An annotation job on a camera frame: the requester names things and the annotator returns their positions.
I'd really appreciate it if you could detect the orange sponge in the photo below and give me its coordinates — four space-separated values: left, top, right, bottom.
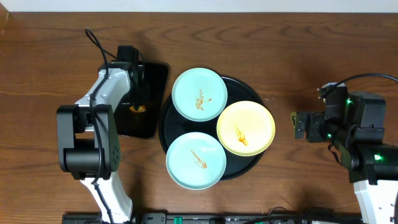
129 105 146 113

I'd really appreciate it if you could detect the yellow plate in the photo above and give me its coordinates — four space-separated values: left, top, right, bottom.
216 101 275 157

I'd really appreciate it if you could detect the mint plate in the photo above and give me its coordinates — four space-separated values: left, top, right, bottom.
166 132 226 190
172 68 228 122

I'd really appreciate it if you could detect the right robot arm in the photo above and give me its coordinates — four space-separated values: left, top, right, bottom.
291 87 397 223

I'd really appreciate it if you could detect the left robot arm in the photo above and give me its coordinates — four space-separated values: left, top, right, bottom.
57 68 276 223

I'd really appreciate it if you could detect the rectangular black tray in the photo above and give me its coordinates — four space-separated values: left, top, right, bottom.
114 62 169 139

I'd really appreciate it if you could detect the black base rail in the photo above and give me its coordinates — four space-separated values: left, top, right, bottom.
61 212 366 224

